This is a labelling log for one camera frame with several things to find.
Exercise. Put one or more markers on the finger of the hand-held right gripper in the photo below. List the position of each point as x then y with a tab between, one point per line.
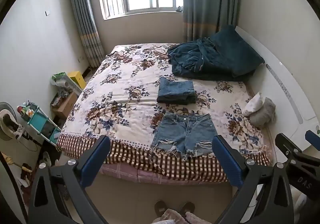
313	138
287	145

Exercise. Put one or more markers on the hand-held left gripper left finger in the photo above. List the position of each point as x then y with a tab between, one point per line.
93	164

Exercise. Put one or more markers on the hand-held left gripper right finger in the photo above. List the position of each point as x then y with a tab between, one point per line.
228	162

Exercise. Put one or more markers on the ripped denim shorts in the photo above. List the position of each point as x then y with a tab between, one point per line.
183	132

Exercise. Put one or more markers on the white and grey pillows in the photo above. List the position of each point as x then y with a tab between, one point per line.
263	115

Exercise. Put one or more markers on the white shoe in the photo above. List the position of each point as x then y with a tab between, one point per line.
46	159

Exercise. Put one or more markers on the white pillow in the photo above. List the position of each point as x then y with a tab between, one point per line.
254	103

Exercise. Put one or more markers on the brown slipper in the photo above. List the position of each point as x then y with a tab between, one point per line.
160	207
187	208

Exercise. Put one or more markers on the pink checked mattress pad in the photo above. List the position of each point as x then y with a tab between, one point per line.
155	175

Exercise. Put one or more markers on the white bed headboard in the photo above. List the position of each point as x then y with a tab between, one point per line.
282	81

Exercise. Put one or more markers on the cardboard box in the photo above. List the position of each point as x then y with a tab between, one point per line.
65	105

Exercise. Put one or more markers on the floral bedsheet with checked border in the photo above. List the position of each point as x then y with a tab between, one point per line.
120	103

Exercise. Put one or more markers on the teal storage rack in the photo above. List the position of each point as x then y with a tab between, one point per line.
41	121

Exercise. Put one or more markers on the clear plastic container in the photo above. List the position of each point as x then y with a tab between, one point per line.
71	87

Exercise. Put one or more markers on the yellow box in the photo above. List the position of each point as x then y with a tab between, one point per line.
76	79

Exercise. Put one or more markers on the folded dark blue jeans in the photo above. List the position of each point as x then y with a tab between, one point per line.
177	90

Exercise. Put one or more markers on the green and white plastic bag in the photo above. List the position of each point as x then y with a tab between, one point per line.
58	78

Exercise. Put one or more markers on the standing fan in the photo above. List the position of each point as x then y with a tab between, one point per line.
8	123

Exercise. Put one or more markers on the dark teal blanket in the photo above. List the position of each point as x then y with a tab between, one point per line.
220	57

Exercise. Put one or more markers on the grey-blue striped curtain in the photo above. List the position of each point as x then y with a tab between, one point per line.
207	1
83	18

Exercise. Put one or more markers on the small dark windowsill item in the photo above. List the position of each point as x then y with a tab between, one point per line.
179	9

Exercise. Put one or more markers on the wall switch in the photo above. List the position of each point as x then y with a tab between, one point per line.
47	13

